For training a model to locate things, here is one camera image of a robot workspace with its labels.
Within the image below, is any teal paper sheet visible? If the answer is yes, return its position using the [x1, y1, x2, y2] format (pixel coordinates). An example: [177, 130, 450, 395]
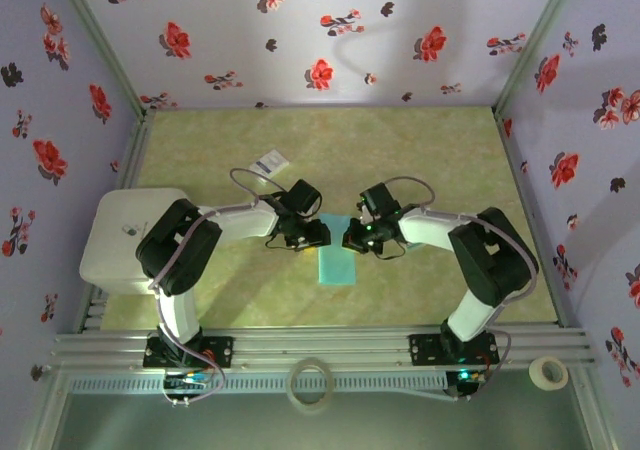
[317, 213, 359, 287]

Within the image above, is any small white blue box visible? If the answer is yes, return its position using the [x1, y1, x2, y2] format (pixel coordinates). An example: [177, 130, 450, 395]
[248, 148, 291, 186]

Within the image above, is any small electronics board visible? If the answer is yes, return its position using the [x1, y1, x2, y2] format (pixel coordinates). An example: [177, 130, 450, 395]
[446, 368, 487, 387]
[163, 369, 210, 392]

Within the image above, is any white plastic container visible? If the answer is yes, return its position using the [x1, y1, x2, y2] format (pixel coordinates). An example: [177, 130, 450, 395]
[78, 187, 199, 296]

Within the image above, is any white tape roll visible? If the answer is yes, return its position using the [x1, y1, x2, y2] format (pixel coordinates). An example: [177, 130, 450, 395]
[528, 355, 570, 391]

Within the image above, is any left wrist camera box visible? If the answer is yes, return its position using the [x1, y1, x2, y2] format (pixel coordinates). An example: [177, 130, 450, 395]
[287, 178, 323, 218]

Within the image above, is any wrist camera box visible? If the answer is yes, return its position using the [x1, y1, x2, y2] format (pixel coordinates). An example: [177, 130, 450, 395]
[358, 182, 400, 217]
[287, 178, 323, 218]

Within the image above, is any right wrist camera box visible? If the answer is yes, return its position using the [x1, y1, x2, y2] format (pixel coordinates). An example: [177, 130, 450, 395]
[358, 182, 400, 217]

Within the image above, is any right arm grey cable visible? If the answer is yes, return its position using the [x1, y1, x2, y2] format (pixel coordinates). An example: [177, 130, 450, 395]
[379, 175, 540, 402]

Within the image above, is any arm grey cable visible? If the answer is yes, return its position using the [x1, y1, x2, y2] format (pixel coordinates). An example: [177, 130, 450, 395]
[149, 167, 294, 405]
[379, 175, 540, 402]

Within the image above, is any left arm grey cable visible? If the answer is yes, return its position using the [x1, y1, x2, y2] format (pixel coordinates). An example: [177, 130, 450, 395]
[149, 167, 294, 405]

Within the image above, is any aluminium mounting rail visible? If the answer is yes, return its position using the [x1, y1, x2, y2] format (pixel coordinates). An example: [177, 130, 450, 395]
[49, 325, 599, 371]

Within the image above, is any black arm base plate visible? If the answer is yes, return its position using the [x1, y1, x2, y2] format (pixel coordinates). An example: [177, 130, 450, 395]
[408, 333, 500, 367]
[143, 336, 235, 370]

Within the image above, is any perforated grey cable duct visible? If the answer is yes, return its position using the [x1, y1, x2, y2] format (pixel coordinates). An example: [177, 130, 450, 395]
[67, 372, 449, 395]

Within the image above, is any clear tape ring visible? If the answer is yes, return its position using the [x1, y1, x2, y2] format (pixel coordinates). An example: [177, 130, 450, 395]
[287, 356, 336, 415]

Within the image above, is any aluminium upright frame post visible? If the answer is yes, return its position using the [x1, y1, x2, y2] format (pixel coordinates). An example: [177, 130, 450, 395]
[49, 0, 157, 119]
[492, 0, 586, 119]

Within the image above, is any aluminium lower frame bar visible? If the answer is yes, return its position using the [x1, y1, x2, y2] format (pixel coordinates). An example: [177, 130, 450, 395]
[14, 369, 69, 450]
[569, 369, 619, 450]

